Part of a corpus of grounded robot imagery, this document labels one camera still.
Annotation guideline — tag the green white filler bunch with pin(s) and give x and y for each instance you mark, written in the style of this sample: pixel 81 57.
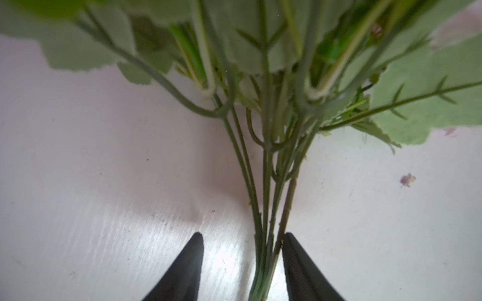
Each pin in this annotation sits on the green white filler bunch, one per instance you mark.
pixel 278 73

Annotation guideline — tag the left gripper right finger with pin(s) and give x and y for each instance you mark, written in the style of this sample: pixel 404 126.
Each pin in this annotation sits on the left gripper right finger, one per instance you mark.
pixel 304 280

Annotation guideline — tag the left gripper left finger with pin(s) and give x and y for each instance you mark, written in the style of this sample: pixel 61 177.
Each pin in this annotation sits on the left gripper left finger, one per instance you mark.
pixel 181 281

